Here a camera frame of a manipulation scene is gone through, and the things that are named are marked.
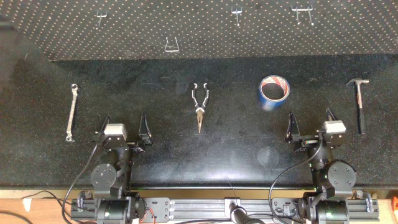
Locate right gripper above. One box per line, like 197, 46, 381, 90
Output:
285, 108, 346, 152

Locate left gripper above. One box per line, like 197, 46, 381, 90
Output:
93, 111, 154, 153

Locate roll of blue tape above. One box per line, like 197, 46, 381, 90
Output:
258, 75, 291, 111

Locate hammer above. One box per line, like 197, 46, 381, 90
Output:
346, 77, 370, 135

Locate wrench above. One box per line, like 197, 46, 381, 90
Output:
65, 83, 79, 143

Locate black and white pliers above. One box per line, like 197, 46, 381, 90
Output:
191, 82, 210, 134

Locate black pegboard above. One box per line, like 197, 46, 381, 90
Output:
0, 0, 398, 62

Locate metal hook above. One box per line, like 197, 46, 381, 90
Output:
164, 37, 180, 53
290, 5, 315, 26
96, 11, 108, 29
231, 6, 243, 27

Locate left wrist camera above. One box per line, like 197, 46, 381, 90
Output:
103, 123, 128, 141

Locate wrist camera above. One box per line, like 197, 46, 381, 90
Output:
103, 123, 128, 141
320, 120, 347, 134

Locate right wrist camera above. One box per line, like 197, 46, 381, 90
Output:
320, 120, 347, 134

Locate thin black cable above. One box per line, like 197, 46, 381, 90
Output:
20, 190, 67, 215

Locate mounting rail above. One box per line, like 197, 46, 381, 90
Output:
70, 190, 381, 224

